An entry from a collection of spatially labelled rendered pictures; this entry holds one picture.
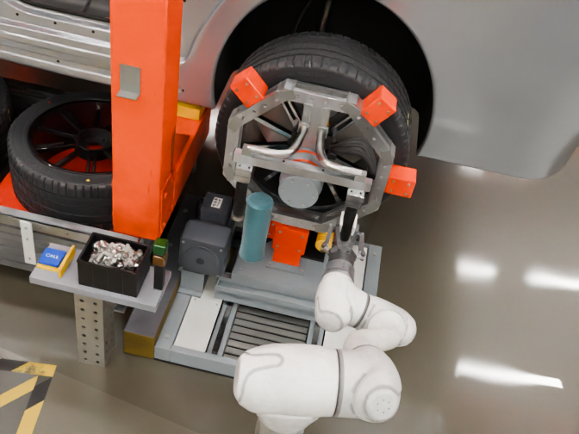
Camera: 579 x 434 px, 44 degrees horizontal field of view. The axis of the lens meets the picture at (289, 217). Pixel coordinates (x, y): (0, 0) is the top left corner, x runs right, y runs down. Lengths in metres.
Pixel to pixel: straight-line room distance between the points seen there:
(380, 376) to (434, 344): 1.72
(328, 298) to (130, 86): 0.83
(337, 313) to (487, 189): 2.22
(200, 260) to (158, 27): 1.02
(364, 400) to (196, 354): 1.45
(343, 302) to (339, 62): 0.78
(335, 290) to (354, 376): 0.57
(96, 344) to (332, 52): 1.32
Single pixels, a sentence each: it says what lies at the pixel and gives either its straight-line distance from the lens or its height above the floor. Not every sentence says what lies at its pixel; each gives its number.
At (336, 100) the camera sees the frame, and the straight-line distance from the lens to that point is 2.21.
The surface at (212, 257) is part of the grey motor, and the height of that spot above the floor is 0.36.
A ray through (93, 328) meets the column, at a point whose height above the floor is 0.22.
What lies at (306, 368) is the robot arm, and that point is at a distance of 1.38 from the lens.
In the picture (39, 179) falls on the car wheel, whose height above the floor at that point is 0.49.
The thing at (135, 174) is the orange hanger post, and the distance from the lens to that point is 2.34.
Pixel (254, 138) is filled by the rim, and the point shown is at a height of 0.74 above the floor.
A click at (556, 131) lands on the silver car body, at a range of 2.70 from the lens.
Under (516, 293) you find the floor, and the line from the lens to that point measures 3.47.
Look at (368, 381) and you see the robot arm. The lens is 1.38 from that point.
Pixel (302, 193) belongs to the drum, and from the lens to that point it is 2.25.
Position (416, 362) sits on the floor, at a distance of 3.01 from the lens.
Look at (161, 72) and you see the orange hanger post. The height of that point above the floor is 1.18.
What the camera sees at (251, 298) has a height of 0.14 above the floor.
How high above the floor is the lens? 2.27
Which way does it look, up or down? 41 degrees down
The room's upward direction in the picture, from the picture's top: 11 degrees clockwise
